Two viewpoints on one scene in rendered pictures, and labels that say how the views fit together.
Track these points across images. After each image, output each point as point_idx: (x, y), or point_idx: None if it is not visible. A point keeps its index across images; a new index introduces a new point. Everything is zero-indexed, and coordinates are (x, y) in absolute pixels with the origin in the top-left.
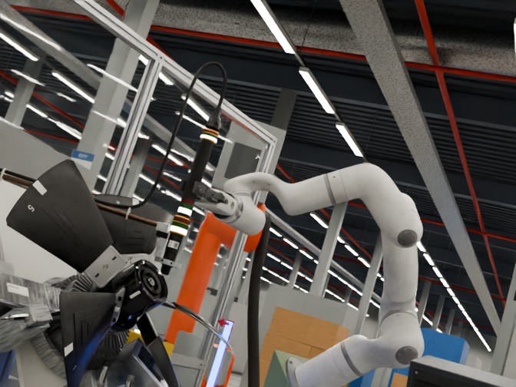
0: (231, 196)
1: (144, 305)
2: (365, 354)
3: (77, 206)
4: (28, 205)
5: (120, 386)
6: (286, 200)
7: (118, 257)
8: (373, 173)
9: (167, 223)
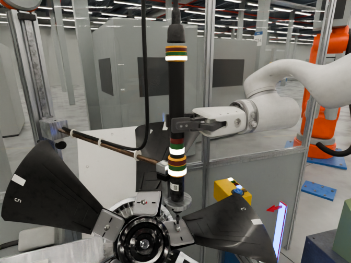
0: (233, 114)
1: None
2: None
3: (56, 185)
4: (14, 199)
5: None
6: (318, 93)
7: (115, 217)
8: None
9: (190, 142)
